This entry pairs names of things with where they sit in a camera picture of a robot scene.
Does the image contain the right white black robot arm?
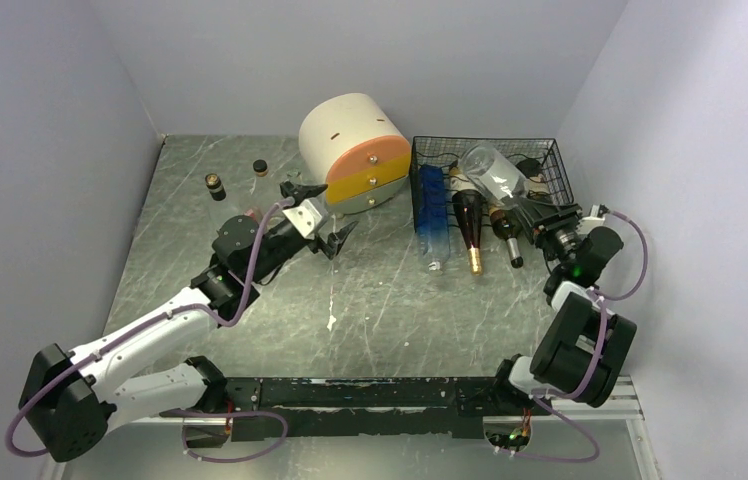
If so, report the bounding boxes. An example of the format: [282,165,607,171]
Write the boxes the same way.
[488,203,636,414]

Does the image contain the cream round drawer cabinet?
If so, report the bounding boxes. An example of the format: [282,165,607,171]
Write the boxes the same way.
[298,93,411,215]

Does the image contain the dark bottle black cap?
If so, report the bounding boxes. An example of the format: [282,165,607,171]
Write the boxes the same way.
[515,159,554,206]

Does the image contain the green wine bottle silver foil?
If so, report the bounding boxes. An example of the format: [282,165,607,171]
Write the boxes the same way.
[488,204,524,269]

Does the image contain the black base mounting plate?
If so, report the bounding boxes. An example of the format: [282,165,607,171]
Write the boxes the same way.
[181,374,554,449]

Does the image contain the clear bottle white label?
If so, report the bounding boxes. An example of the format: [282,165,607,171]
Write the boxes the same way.
[252,159,269,177]

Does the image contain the dark wine bottle gold foil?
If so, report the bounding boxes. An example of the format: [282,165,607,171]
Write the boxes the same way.
[448,163,483,275]

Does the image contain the black wire wine rack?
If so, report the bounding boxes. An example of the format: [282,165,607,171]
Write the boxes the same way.
[408,135,575,230]

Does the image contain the clear bottle gold black label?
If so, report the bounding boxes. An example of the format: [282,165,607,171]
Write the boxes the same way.
[204,173,227,202]

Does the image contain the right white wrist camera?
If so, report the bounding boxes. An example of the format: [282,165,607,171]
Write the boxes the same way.
[576,204,609,236]

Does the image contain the blue plastic bottle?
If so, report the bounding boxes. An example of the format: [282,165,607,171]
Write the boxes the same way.
[416,164,450,275]

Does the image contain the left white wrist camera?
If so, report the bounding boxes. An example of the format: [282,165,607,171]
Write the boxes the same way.
[282,198,328,240]

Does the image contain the aluminium rail frame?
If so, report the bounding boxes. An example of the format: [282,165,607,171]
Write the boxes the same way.
[41,346,647,479]

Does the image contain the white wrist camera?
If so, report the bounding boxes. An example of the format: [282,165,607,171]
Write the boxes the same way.
[576,204,609,236]
[282,198,328,240]

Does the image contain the large clear glass bottle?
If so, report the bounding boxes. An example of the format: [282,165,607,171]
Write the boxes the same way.
[457,142,528,210]

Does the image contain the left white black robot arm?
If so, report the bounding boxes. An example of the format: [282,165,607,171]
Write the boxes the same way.
[4,181,350,462]

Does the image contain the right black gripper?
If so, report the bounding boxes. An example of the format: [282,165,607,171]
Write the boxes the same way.
[514,197,583,268]

